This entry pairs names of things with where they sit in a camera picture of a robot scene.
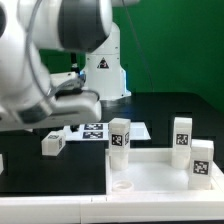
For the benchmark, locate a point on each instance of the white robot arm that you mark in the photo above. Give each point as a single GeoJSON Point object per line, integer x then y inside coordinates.
{"type": "Point", "coordinates": [30, 96]}

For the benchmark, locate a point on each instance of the white square tabletop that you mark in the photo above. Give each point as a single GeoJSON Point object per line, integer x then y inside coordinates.
{"type": "Point", "coordinates": [148, 170]}

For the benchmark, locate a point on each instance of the white paper with markers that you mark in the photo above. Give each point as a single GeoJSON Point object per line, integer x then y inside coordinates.
{"type": "Point", "coordinates": [99, 132]}

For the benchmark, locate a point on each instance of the white L-shaped obstacle wall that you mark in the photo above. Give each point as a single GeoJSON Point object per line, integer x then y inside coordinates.
{"type": "Point", "coordinates": [118, 207]}

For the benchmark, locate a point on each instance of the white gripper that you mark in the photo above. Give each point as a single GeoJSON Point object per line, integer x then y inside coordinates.
{"type": "Point", "coordinates": [74, 104]}

